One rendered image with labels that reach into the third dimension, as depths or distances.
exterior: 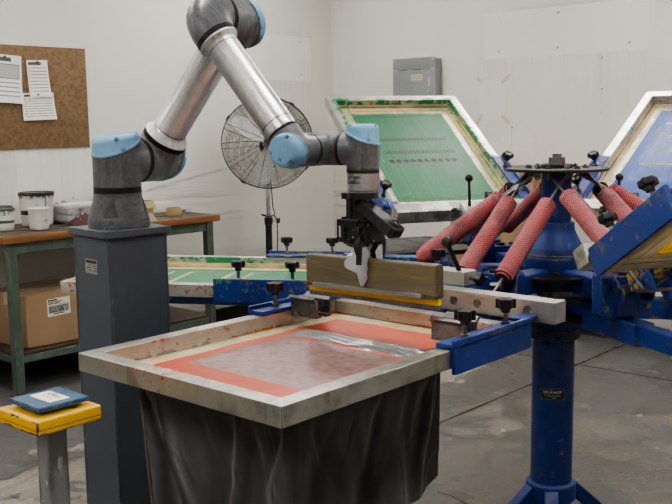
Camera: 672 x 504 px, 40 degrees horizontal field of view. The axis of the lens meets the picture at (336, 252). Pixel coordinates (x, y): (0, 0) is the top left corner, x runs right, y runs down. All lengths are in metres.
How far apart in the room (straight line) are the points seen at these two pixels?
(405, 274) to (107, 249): 0.71
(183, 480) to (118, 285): 0.57
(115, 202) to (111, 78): 4.01
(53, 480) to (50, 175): 4.37
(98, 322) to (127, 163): 0.39
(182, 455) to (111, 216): 0.67
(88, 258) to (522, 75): 4.74
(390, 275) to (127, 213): 0.67
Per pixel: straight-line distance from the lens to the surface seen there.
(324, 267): 2.21
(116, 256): 2.29
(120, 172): 2.31
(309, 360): 1.97
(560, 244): 2.77
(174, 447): 1.95
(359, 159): 2.08
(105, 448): 2.44
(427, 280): 2.02
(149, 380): 1.80
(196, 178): 6.71
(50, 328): 5.50
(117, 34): 6.35
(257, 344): 2.12
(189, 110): 2.36
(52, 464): 1.77
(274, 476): 1.74
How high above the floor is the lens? 1.45
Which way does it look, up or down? 8 degrees down
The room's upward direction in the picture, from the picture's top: 1 degrees counter-clockwise
